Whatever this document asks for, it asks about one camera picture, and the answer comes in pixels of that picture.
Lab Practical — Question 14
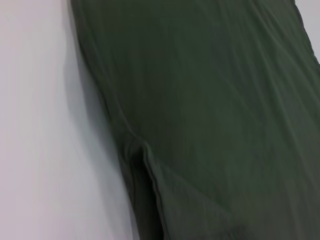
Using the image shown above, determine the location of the dark green shirt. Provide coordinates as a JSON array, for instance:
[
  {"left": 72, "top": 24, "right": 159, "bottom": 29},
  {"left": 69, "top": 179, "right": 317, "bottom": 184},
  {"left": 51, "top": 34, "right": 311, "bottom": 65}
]
[{"left": 67, "top": 0, "right": 320, "bottom": 240}]

